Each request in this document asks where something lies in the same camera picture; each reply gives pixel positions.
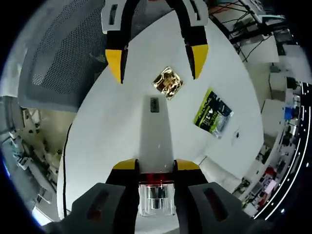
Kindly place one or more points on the blue bin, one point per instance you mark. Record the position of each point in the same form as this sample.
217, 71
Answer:
288, 112

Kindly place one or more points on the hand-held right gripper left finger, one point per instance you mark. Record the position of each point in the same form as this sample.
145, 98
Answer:
117, 202

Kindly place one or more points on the green and black packet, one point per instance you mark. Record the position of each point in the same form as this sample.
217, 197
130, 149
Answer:
213, 113

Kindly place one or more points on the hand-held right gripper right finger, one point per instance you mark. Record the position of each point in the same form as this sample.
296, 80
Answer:
192, 202

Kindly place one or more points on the white skincare bottle red collar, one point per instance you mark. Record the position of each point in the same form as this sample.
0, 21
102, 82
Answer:
156, 141

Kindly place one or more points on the gold foil packet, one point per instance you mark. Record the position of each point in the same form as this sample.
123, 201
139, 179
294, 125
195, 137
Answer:
168, 83

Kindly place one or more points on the grey mesh office chair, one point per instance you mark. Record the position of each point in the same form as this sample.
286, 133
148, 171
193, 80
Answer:
65, 48

